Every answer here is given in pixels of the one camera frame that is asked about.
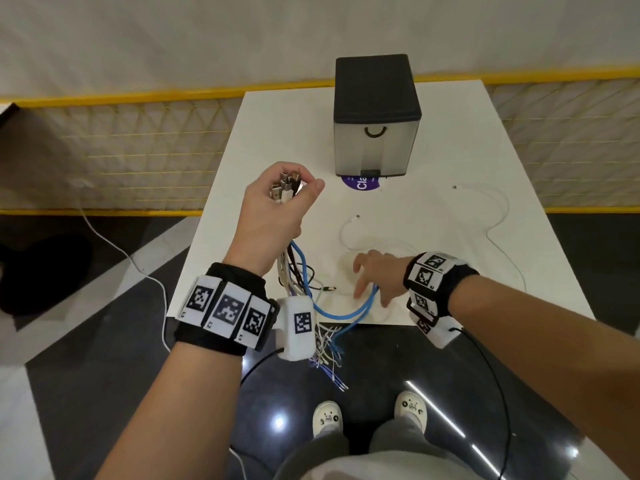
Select long white power cord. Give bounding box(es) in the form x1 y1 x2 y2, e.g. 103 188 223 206
75 179 249 480

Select person's right forearm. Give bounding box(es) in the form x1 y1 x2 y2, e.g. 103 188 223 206
447 274 640 480

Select person's left hand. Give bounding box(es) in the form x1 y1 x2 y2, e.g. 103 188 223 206
222 162 326 278

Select bundle of cables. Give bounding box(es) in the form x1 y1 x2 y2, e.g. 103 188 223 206
269 170 349 393

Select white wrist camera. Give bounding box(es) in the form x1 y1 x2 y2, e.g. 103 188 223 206
276 296 317 362
412 314 463 349

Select black wristband with markers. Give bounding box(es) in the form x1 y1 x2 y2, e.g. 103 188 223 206
173 262 281 357
403 251 480 321

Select person's grey trousers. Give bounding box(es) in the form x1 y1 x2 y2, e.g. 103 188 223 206
272 417 451 480

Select person's right hand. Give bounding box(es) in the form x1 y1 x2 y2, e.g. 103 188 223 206
352 249 416 308

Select dark blue printed packet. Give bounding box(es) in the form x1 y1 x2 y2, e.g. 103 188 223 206
341 173 383 192

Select black-topped grey drawer box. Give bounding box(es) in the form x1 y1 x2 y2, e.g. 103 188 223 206
333 54 423 178

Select yellow mesh fence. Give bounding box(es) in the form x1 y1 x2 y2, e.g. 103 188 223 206
0 67 640 218

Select white shoe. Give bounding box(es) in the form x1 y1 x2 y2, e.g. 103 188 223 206
312 400 343 438
393 391 429 431

